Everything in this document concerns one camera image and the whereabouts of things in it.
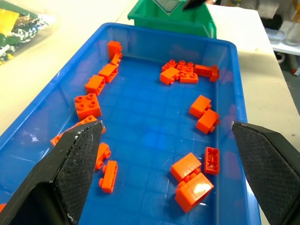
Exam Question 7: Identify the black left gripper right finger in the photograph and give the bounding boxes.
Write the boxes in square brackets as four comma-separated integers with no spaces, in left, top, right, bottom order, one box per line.
[230,120,300,225]

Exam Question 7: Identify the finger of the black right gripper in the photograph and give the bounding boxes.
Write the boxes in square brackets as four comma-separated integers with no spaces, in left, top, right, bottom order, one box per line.
[182,0,207,11]

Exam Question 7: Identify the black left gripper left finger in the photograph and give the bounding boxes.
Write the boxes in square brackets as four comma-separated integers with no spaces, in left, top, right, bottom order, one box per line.
[0,120,105,225]

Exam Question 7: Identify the green plastic bin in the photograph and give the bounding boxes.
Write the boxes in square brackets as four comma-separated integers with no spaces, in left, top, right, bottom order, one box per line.
[127,0,218,39]

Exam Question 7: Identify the blue plastic bin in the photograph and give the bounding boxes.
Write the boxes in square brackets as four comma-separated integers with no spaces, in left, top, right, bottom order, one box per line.
[0,22,262,225]

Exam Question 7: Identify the black background object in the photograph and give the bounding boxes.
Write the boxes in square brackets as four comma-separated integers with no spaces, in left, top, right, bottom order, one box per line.
[260,14,283,30]

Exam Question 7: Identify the clear plastic storage box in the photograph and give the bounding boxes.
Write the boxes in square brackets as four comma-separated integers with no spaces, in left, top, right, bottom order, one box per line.
[267,29,285,45]

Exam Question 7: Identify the clear plastic jug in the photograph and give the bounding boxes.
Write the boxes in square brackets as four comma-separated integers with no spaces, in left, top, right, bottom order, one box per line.
[284,20,300,46]

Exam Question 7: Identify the white side table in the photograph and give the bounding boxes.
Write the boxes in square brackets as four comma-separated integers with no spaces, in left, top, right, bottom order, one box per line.
[272,35,300,56]

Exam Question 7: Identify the clear bag of mixed parts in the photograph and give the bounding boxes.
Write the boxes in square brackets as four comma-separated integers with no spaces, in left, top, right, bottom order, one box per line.
[0,6,57,67]

